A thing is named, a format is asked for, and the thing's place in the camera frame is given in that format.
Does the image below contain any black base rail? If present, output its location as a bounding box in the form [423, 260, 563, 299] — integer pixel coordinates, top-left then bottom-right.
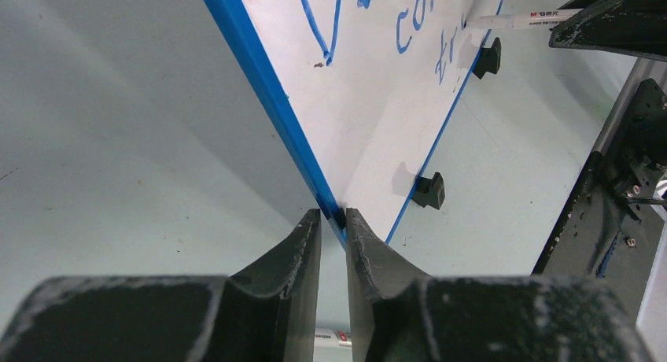
[532, 79, 666, 320]

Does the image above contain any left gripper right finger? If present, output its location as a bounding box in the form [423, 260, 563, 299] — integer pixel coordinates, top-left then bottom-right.
[345, 208, 652, 361]

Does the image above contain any right black whiteboard clip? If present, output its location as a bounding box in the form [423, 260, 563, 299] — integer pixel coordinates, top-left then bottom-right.
[472, 37, 502, 79]

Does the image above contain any black whiteboard marker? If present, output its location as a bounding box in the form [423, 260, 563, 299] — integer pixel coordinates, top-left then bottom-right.
[315, 328, 352, 348]

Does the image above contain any blue framed whiteboard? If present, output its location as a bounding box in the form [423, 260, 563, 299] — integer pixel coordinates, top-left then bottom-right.
[203, 0, 503, 242]

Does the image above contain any left black whiteboard clip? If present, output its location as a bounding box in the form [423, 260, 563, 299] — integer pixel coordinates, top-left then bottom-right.
[411, 172, 445, 210]

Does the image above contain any black whiteboard clip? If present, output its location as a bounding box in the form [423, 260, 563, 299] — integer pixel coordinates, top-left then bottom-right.
[411, 172, 445, 210]
[472, 37, 502, 79]

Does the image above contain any blue whiteboard marker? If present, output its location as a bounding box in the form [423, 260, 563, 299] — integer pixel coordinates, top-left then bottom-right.
[463, 9, 581, 30]

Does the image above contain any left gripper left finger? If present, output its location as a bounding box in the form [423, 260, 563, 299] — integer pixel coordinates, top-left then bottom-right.
[1, 209, 321, 361]

